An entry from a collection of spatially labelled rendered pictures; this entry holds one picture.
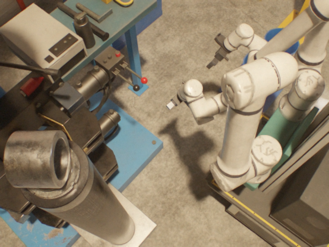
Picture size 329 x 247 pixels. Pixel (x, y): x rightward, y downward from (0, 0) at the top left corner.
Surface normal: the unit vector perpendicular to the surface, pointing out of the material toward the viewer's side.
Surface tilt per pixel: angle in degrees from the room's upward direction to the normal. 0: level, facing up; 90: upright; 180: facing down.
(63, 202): 0
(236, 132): 84
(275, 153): 10
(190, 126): 0
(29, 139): 20
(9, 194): 0
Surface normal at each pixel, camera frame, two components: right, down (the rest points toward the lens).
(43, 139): 0.00, -0.70
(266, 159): 0.10, -0.37
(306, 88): -0.11, -0.29
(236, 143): -0.40, 0.78
